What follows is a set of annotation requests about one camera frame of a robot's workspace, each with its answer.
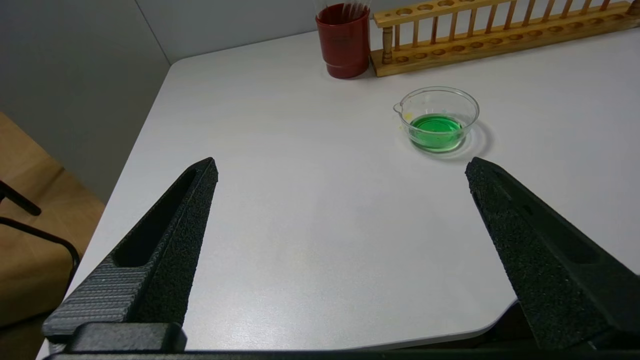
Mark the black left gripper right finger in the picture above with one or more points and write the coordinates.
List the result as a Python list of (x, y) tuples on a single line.
[(545, 260)]

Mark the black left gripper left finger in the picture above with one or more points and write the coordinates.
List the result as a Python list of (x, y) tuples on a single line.
[(150, 260)]

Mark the black chair base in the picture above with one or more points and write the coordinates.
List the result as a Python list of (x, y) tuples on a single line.
[(45, 237)]

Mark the clear glass beaker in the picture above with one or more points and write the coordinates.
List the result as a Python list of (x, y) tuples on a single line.
[(437, 122)]

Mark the wooden test tube rack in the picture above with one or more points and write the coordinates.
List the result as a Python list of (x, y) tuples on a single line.
[(500, 37)]

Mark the black slanted chair leg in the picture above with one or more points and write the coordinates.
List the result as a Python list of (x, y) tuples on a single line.
[(20, 199)]

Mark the red plastic cup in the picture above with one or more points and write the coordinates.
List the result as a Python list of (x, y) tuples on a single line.
[(344, 45)]

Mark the empty clear glass test tube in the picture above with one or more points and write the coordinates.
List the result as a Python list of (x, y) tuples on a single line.
[(352, 9)]

